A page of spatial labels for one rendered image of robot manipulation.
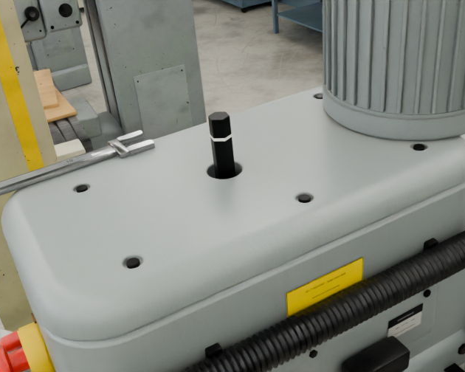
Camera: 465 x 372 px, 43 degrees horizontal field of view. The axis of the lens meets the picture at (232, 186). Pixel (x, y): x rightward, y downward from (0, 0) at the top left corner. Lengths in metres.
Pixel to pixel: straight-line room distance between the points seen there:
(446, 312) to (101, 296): 0.47
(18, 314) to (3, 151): 0.78
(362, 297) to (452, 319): 0.27
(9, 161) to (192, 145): 1.81
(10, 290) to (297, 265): 2.26
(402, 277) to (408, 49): 0.22
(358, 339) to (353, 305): 0.12
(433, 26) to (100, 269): 0.38
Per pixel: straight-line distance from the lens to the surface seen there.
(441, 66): 0.62
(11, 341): 0.75
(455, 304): 0.81
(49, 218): 0.59
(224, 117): 0.57
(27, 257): 0.55
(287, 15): 7.04
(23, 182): 0.65
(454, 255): 0.64
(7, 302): 2.76
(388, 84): 0.63
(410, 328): 0.74
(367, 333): 0.69
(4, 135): 2.39
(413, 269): 0.61
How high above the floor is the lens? 2.20
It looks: 32 degrees down
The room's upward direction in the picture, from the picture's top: 6 degrees counter-clockwise
